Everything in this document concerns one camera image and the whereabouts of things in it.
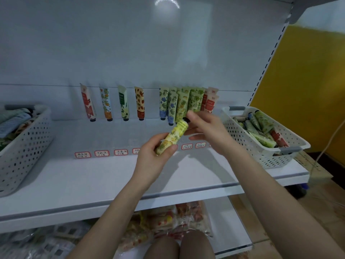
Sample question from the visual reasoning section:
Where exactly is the person's left leg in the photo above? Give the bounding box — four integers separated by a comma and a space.
143, 235, 180, 259

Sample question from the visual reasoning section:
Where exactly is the person's right hand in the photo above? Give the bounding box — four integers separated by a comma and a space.
186, 109, 240, 157

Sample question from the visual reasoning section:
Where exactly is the light green floral hand cream tube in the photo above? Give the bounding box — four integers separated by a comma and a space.
155, 118, 189, 156

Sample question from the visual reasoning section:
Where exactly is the person's left forearm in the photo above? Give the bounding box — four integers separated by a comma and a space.
67, 178, 157, 259

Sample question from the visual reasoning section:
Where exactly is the person's left hand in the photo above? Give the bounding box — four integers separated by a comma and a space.
131, 132, 179, 187

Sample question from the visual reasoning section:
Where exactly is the red white hand cream tube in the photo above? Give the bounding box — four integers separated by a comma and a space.
202, 86, 219, 114

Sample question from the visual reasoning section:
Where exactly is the yellow-green hand cream tube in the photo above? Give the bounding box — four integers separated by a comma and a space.
175, 88, 190, 124

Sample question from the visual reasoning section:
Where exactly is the pile of green hand cream tubes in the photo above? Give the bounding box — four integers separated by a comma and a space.
234, 109, 289, 149

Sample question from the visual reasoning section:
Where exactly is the person's leg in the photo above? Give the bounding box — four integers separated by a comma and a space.
143, 235, 180, 259
179, 229, 216, 259

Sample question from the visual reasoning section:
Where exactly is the white hanging cable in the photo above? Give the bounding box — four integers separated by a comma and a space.
310, 120, 345, 165

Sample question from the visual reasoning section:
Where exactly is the person's right leg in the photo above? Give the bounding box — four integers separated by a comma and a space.
179, 229, 216, 259

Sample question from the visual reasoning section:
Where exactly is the clear divider tray with labels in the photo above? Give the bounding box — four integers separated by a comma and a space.
75, 140, 208, 160

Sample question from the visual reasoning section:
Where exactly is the white metal shelf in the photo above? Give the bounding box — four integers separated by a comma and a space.
0, 0, 345, 259

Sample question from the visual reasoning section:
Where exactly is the white perforated plastic basket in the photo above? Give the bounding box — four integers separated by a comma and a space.
222, 106, 312, 169
0, 104, 53, 197

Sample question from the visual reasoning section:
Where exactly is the small brown cardboard box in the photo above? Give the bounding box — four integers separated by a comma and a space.
295, 151, 335, 184

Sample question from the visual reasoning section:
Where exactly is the row of hand cream tubes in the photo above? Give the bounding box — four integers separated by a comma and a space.
80, 85, 219, 126

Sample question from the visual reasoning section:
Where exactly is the pile of snack packets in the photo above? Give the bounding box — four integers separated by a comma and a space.
0, 201, 213, 259

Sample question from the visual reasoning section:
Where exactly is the person's right forearm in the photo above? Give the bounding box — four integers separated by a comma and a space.
226, 145, 345, 259

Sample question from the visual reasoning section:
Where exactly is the cluster of green bottles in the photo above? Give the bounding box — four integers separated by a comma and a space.
294, 183, 312, 199

